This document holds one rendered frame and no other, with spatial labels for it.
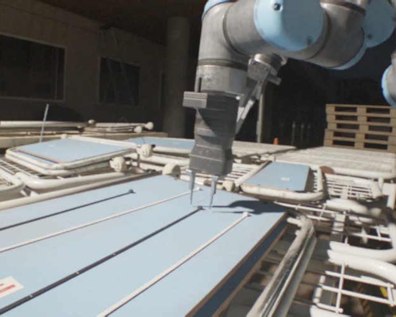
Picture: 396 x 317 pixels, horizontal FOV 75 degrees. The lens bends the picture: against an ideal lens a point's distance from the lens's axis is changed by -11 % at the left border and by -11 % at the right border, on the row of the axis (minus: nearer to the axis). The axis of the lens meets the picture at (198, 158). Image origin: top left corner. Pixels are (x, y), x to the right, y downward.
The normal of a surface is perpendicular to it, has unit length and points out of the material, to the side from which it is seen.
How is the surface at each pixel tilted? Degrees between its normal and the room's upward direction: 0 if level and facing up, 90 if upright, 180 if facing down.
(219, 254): 5
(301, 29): 94
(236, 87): 94
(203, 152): 87
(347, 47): 119
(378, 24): 95
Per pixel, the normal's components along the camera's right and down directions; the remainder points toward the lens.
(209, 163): -0.46, 0.10
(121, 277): 0.11, -0.98
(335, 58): 0.23, 0.90
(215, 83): -0.19, 0.15
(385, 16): 0.05, 0.21
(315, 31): 0.40, 0.20
